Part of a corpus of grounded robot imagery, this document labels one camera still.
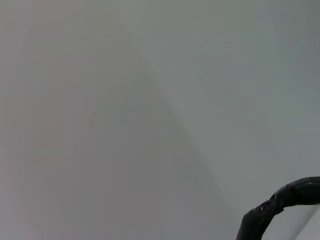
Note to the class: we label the black round teapot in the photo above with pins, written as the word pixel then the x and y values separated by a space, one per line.
pixel 275 200

